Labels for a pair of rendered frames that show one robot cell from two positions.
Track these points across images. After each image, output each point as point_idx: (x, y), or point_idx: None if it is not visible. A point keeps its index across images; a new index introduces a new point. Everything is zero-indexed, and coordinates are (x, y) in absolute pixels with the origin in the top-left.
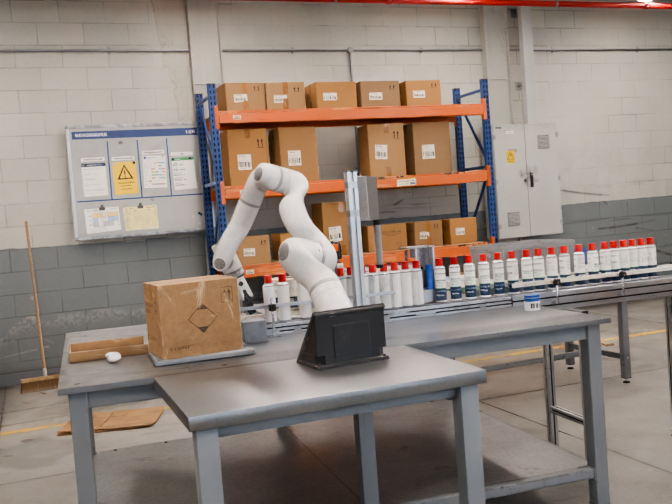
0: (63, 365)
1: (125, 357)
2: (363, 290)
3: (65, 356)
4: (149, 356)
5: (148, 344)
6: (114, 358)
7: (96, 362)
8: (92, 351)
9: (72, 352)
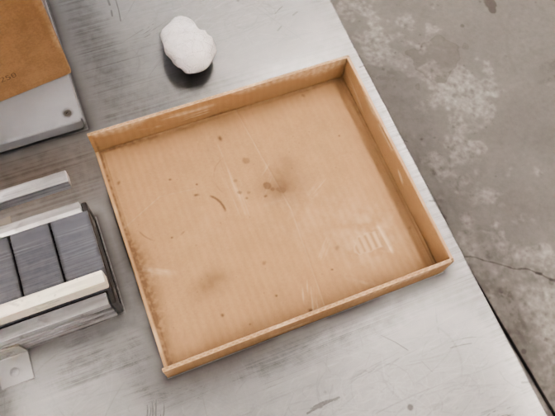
0: (347, 47)
1: (168, 108)
2: None
3: (428, 209)
4: (80, 96)
5: (146, 375)
6: (174, 17)
7: (247, 58)
8: (275, 78)
9: (337, 59)
